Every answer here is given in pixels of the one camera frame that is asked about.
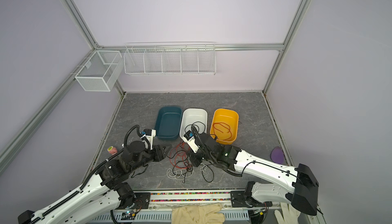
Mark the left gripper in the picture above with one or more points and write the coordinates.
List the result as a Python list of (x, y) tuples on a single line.
[(157, 153)]

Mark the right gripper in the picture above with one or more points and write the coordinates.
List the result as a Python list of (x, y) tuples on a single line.
[(198, 155)]

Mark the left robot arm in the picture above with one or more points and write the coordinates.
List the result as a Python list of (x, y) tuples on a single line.
[(105, 189)]

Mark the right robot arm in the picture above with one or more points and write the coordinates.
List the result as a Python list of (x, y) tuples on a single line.
[(298, 185)]

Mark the teal plastic bin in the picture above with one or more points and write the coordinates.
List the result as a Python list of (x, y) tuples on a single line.
[(168, 123)]

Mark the white plastic bin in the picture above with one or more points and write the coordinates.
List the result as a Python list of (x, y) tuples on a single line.
[(196, 117)]

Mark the yellow plastic bin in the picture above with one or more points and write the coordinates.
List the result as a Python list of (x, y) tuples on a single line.
[(224, 127)]

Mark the pink toy figure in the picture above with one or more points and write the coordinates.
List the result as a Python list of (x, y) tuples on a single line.
[(112, 150)]

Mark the cream work glove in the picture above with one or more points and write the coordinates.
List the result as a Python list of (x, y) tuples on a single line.
[(198, 214)]

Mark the small white mesh basket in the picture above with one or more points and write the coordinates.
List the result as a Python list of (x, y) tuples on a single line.
[(101, 71)]

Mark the white glove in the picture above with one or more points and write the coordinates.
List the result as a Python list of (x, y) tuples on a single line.
[(287, 215)]

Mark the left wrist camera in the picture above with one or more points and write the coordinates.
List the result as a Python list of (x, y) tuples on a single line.
[(148, 137)]

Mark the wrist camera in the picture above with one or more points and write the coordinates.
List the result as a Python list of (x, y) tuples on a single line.
[(148, 137), (189, 138)]

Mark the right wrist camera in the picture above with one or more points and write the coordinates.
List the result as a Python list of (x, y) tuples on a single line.
[(189, 138)]

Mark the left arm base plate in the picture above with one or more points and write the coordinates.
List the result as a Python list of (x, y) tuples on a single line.
[(138, 200)]

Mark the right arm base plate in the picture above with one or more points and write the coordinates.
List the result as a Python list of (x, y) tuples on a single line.
[(239, 199)]

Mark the long white wire basket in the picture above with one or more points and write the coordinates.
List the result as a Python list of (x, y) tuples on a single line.
[(171, 58)]

